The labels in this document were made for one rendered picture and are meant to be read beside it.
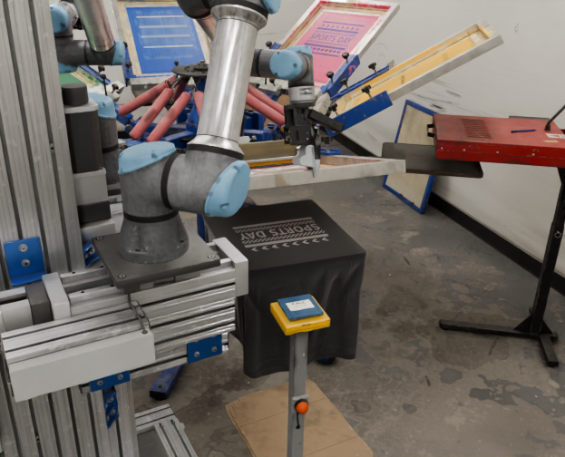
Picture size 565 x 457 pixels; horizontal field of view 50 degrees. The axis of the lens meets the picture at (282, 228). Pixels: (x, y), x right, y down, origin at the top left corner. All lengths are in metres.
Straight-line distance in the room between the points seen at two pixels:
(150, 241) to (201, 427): 1.57
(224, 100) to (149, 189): 0.23
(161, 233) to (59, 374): 0.33
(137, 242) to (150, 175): 0.16
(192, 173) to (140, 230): 0.18
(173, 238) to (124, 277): 0.13
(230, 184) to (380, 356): 2.11
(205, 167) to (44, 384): 0.50
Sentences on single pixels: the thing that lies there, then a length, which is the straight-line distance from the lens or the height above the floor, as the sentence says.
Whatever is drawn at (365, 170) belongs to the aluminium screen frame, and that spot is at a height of 1.26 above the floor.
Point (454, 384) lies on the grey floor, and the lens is 3.08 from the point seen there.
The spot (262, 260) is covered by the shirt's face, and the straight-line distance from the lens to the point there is 1.95.
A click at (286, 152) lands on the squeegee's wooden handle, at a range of 2.36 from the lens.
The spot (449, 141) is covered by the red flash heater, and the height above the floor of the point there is 1.10.
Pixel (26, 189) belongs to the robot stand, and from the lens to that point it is 1.39.
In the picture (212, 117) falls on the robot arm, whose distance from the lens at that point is 1.22.
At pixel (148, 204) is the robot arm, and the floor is 1.38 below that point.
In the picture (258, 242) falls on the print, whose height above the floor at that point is 0.95.
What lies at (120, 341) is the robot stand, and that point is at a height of 1.17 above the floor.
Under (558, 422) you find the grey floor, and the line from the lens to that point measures 3.04.
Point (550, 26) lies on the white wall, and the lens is 3.95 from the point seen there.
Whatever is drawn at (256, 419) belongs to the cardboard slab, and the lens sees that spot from 2.74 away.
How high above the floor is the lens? 1.87
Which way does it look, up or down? 25 degrees down
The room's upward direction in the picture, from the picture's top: 1 degrees clockwise
